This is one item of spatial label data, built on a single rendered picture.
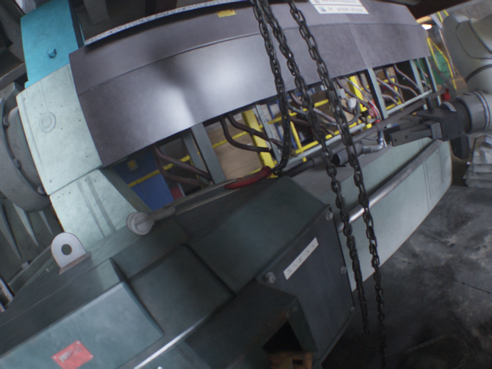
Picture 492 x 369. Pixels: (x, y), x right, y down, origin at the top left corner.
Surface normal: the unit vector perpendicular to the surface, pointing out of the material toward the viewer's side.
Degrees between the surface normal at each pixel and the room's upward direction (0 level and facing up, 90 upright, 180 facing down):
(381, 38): 90
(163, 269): 45
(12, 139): 88
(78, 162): 90
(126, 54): 78
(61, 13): 90
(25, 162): 118
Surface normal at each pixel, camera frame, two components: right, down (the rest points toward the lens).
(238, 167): 0.29, 0.11
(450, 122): -0.30, 0.35
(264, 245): 0.17, -0.68
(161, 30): 0.27, -0.11
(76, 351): 0.62, -0.07
